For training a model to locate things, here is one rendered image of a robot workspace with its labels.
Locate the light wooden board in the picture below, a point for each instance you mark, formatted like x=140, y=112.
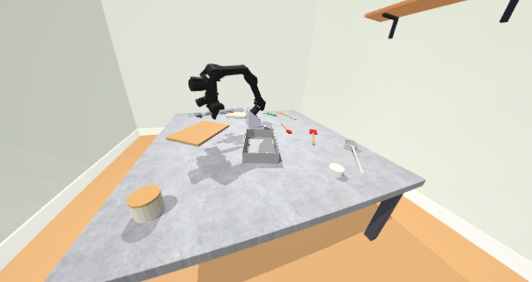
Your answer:
x=198, y=133

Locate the cream flat rectangular block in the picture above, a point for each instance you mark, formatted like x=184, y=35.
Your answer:
x=236, y=115

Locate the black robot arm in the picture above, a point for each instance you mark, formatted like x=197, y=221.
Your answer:
x=215, y=72

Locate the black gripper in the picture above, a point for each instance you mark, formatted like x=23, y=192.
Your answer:
x=214, y=107

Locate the white short cylinder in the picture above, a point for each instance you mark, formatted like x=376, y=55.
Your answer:
x=335, y=171

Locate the beige cylinder with orange lid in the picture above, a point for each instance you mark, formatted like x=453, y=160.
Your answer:
x=145, y=203

